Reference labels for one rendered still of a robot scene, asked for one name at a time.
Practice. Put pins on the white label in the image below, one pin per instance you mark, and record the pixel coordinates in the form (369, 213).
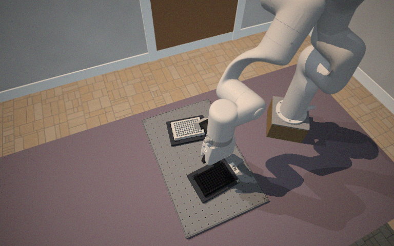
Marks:
(234, 167)

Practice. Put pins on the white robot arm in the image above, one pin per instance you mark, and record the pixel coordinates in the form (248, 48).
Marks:
(328, 64)

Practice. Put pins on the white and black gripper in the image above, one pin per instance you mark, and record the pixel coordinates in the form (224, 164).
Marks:
(213, 155)

